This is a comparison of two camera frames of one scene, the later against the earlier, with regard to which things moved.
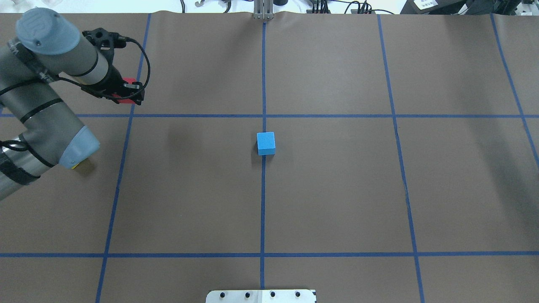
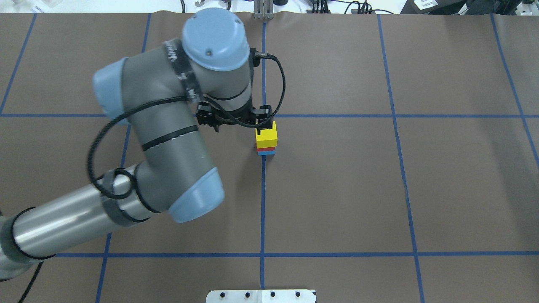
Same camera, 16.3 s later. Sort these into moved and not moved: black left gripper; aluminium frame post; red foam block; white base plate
Moved: black left gripper; red foam block
Not moved: aluminium frame post; white base plate
